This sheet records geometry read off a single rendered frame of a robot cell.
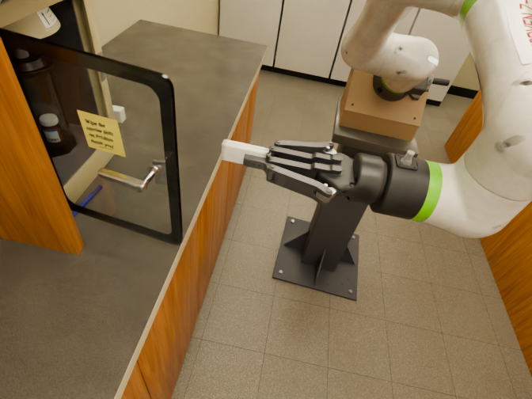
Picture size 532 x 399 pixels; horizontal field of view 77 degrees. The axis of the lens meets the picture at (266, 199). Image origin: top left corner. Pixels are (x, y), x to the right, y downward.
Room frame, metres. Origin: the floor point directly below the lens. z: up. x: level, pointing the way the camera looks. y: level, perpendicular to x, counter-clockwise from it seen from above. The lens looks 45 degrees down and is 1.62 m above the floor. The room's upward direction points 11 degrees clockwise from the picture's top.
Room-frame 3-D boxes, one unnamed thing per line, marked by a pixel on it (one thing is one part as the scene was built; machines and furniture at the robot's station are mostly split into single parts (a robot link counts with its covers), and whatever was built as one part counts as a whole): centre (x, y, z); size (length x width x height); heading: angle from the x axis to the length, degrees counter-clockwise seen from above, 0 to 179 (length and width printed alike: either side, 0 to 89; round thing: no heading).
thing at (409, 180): (0.40, -0.19, 1.31); 0.09 x 0.06 x 0.12; 178
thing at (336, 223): (1.25, -0.38, 0.45); 0.48 x 0.48 x 0.90; 85
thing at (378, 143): (1.25, -0.38, 0.92); 0.32 x 0.32 x 0.04; 85
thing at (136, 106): (0.46, 0.31, 1.19); 0.30 x 0.01 x 0.40; 81
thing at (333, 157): (0.42, -0.04, 1.31); 0.11 x 0.01 x 0.04; 87
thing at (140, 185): (0.42, 0.25, 1.20); 0.10 x 0.05 x 0.03; 81
